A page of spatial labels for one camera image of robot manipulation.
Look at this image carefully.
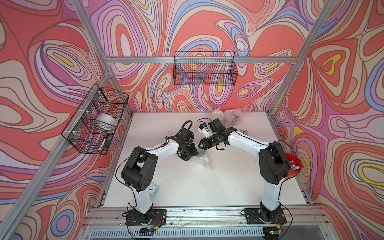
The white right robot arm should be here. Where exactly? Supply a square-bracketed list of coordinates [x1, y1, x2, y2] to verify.
[198, 119, 291, 212]

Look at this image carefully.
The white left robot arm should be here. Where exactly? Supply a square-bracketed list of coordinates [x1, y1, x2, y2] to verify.
[121, 128, 198, 214]

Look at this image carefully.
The teal alarm clock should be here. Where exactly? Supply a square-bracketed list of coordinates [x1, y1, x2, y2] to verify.
[149, 183, 160, 198]

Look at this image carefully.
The red pen cup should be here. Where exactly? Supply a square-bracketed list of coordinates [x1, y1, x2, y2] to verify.
[286, 153, 302, 180]

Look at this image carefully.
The white tape roll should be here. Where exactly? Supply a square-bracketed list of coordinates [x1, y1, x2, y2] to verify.
[96, 114, 118, 132]

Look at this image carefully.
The black marker in basket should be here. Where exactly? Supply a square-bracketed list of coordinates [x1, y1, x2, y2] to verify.
[98, 138, 111, 153]

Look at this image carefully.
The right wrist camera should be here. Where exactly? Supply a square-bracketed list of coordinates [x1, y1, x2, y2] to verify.
[198, 123, 212, 139]

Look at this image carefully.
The back wire basket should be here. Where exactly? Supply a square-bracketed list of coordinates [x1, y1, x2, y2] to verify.
[173, 50, 239, 86]

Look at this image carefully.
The wire basket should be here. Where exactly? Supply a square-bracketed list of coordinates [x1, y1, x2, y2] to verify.
[61, 84, 129, 155]
[173, 50, 239, 86]

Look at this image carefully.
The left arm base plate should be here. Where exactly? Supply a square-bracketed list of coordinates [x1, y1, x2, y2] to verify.
[125, 209, 167, 227]

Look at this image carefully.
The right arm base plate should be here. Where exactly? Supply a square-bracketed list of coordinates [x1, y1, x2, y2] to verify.
[240, 207, 287, 226]

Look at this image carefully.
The left wire basket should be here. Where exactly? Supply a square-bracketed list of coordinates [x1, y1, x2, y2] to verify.
[61, 84, 129, 155]

